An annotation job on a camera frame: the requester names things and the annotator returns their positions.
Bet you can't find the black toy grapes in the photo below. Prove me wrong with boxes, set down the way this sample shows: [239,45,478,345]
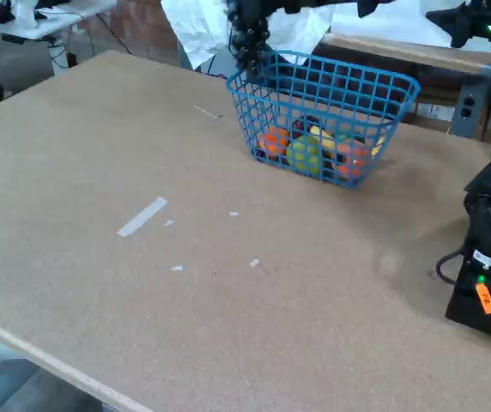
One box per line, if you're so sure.
[227,17,273,83]

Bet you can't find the orange toy fruit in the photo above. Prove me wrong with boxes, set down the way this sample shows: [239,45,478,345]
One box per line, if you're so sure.
[258,126,292,163]

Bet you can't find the round green toy fruit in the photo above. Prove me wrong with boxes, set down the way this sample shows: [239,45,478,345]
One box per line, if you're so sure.
[287,135,326,176]

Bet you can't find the dark red toy fruit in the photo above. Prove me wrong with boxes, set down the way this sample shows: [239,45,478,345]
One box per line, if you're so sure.
[291,118,320,134]

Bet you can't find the thin white tape strip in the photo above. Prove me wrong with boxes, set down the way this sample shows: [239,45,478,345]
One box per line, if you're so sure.
[192,104,224,119]

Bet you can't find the yellow toy banana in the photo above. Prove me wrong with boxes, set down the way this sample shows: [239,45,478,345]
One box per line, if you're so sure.
[309,124,386,158]

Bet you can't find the long white tape strip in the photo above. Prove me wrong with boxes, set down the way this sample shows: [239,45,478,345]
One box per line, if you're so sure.
[116,196,168,239]

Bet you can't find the red toy pomegranate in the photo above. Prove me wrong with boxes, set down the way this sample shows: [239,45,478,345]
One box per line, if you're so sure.
[330,139,375,181]

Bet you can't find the white crumpled sheet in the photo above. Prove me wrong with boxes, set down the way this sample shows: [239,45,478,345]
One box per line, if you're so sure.
[161,0,336,70]

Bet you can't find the wooden bench board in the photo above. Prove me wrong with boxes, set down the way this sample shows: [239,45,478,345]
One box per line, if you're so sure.
[313,33,491,78]

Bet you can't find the white table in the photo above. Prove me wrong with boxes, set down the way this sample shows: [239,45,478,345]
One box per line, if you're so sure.
[0,0,118,76]

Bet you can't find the black base cable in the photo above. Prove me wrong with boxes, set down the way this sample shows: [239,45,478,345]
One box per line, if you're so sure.
[436,250,472,287]

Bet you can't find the blue wire basket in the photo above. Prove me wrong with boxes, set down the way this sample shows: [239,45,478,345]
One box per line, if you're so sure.
[226,50,422,192]

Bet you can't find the grey metal post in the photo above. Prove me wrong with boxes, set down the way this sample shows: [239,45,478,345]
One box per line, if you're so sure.
[451,64,491,141]

